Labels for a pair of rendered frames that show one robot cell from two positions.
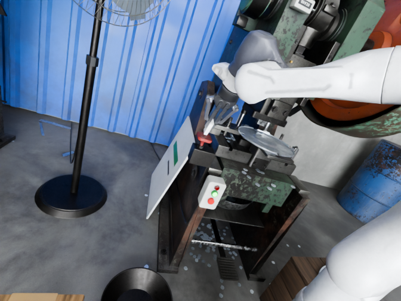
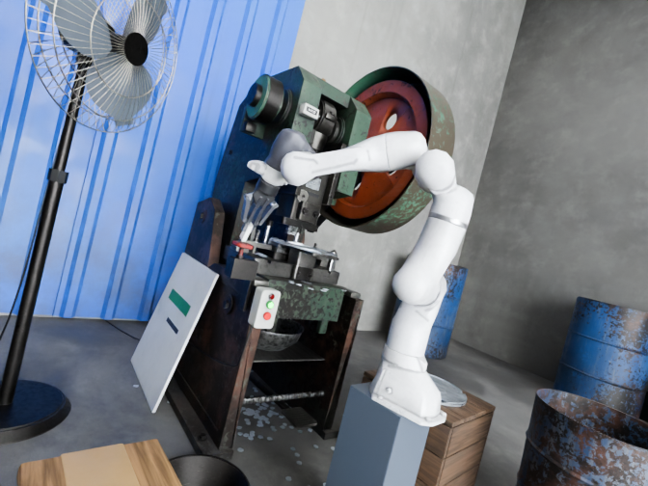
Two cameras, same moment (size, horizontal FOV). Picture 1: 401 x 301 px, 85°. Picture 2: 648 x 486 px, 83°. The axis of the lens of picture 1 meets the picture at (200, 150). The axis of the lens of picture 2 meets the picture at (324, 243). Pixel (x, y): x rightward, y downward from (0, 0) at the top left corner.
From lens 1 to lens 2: 0.55 m
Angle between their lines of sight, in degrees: 30
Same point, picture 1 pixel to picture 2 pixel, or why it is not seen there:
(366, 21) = (361, 126)
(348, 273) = (408, 282)
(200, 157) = (242, 268)
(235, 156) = (275, 269)
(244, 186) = (295, 301)
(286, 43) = not seen: hidden behind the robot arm
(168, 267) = (218, 451)
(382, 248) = (420, 259)
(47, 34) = not seen: outside the picture
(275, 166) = (319, 277)
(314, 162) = not seen: hidden behind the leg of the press
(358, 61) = (369, 143)
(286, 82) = (327, 161)
